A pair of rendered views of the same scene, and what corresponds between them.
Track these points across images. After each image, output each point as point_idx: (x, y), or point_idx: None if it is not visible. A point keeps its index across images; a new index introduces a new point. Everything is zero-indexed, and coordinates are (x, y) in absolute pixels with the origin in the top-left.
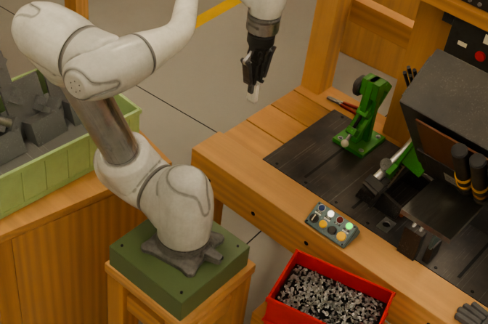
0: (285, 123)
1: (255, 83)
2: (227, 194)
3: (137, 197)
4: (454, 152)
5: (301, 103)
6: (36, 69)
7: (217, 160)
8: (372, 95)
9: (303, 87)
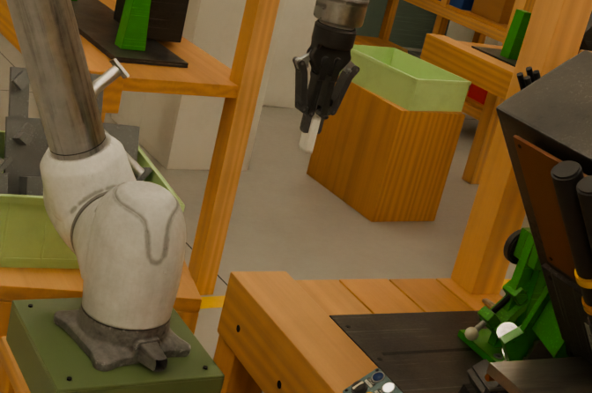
0: (395, 301)
1: (313, 114)
2: (255, 351)
3: (73, 221)
4: (555, 170)
5: (438, 293)
6: None
7: (257, 292)
8: (530, 258)
9: (453, 281)
